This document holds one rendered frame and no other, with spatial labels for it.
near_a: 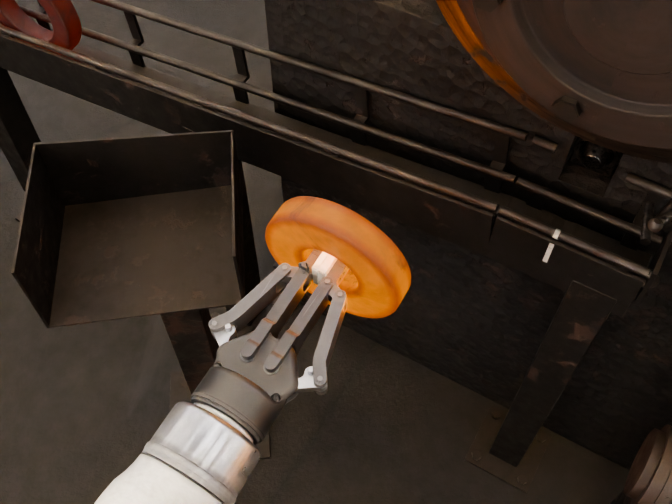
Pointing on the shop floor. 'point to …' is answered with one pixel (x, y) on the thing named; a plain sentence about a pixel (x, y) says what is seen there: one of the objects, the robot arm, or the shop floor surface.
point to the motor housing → (650, 471)
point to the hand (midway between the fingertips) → (336, 252)
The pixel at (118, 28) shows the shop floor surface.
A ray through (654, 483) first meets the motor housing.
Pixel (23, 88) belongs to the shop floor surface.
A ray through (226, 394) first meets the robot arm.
